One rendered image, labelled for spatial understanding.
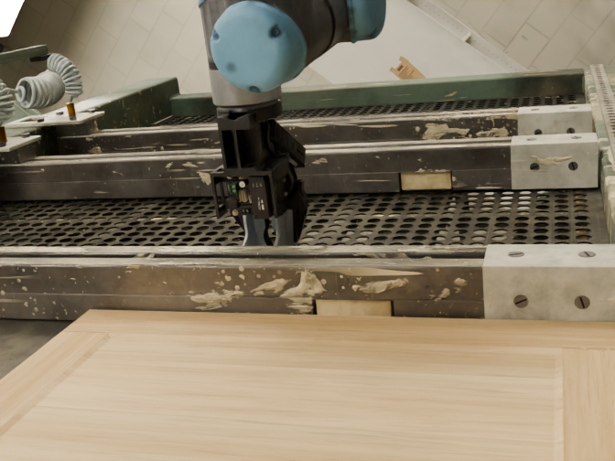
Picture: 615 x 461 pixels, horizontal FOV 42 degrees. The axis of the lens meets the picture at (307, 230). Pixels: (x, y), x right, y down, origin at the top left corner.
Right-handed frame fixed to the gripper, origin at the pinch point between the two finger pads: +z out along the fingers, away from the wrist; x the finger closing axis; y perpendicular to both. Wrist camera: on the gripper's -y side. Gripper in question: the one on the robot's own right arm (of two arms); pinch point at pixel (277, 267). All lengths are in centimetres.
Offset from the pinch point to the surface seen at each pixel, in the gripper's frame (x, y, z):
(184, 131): -40, -62, -4
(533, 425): 30.1, 29.6, 0.5
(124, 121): -72, -95, -1
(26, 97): -66, -50, -15
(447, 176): 15.2, -38.7, 0.3
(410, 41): -42, -341, 12
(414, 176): 10.0, -38.7, 0.2
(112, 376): -7.9, 25.7, 0.5
